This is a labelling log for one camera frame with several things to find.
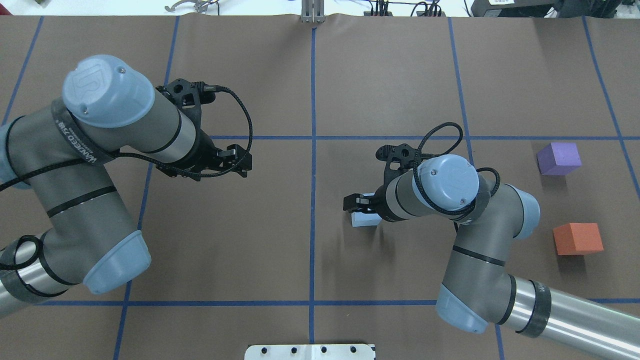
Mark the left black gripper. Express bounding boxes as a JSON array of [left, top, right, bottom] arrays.
[[155, 120, 253, 182]]

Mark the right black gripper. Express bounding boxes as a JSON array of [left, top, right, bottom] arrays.
[[343, 186, 397, 223]]

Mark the light blue foam block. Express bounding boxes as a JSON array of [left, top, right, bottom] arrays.
[[350, 212, 382, 228]]

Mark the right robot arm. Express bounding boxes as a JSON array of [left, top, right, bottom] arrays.
[[343, 153, 640, 360]]

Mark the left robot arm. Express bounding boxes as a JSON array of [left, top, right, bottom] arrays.
[[1, 54, 254, 317]]

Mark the purple foam block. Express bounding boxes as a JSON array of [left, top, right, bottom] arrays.
[[536, 142, 583, 176]]

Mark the orange foam block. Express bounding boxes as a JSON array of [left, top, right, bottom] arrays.
[[552, 222, 604, 256]]

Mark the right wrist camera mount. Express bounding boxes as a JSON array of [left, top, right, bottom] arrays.
[[375, 143, 425, 186]]

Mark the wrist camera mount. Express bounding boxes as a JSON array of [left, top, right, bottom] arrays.
[[155, 79, 216, 123], [375, 143, 425, 186]]

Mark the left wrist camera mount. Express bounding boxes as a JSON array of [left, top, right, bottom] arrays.
[[155, 79, 216, 123]]

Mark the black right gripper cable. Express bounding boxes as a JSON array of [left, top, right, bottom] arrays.
[[413, 122, 501, 217]]

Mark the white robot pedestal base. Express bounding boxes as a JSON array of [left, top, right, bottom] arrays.
[[244, 343, 377, 360]]

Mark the aluminium frame post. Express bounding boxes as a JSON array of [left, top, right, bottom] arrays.
[[301, 0, 326, 24]]

